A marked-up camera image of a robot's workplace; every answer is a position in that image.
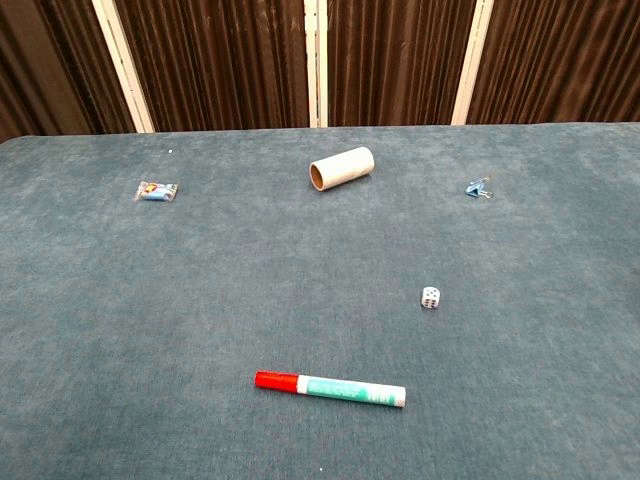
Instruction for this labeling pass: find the white cardboard tube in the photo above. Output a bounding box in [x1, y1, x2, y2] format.
[308, 145, 376, 193]

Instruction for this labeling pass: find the blue velvet tablecloth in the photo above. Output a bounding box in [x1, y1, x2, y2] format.
[0, 121, 640, 480]

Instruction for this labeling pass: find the red capped whiteboard marker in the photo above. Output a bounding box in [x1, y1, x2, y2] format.
[254, 369, 407, 409]

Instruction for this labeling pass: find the blue binder clip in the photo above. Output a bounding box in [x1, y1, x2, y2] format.
[465, 173, 496, 199]

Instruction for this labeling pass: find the wrapped candy packet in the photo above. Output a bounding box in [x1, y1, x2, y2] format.
[133, 180, 180, 203]

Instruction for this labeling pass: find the brown curtain screen panel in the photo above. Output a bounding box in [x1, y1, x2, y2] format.
[326, 0, 478, 128]
[113, 0, 311, 133]
[466, 0, 640, 126]
[0, 0, 137, 144]

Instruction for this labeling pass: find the white screen frame post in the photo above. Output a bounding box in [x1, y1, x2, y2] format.
[450, 0, 497, 126]
[303, 0, 330, 129]
[91, 0, 156, 134]

